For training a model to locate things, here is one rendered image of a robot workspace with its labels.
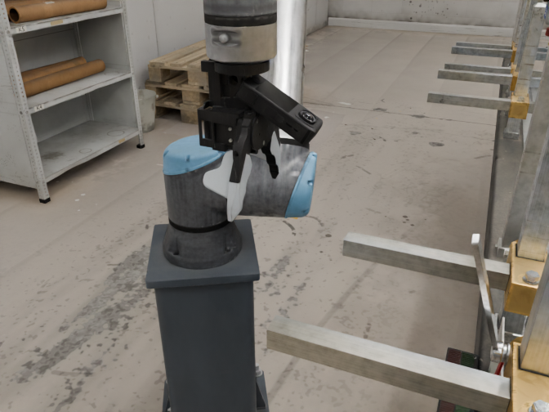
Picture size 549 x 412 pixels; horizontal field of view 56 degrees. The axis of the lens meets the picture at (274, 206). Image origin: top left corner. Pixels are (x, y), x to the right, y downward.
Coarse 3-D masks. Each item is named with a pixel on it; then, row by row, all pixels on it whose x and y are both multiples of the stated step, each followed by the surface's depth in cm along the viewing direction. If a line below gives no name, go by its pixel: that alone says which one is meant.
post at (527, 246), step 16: (544, 144) 70; (544, 160) 68; (544, 176) 69; (544, 192) 70; (528, 208) 73; (544, 208) 71; (528, 224) 73; (544, 224) 72; (528, 240) 74; (544, 240) 73; (528, 256) 75; (544, 256) 74; (512, 320) 81
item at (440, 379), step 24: (288, 336) 61; (312, 336) 61; (336, 336) 61; (312, 360) 61; (336, 360) 59; (360, 360) 58; (384, 360) 57; (408, 360) 57; (432, 360) 57; (408, 384) 57; (432, 384) 56; (456, 384) 54; (480, 384) 54; (504, 384) 54; (480, 408) 54; (504, 408) 53
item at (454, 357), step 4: (452, 352) 80; (456, 352) 80; (460, 352) 80; (448, 356) 79; (452, 356) 79; (456, 356) 79; (460, 356) 79; (448, 360) 79; (452, 360) 79; (456, 360) 79; (440, 404) 71; (444, 404) 71; (448, 404) 71; (452, 404) 71; (440, 408) 71; (444, 408) 71; (448, 408) 71; (452, 408) 71
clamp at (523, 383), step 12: (516, 348) 57; (516, 360) 56; (504, 372) 60; (516, 372) 54; (528, 372) 54; (516, 384) 53; (528, 384) 53; (540, 384) 53; (516, 396) 51; (528, 396) 51; (540, 396) 51; (516, 408) 50; (528, 408) 50
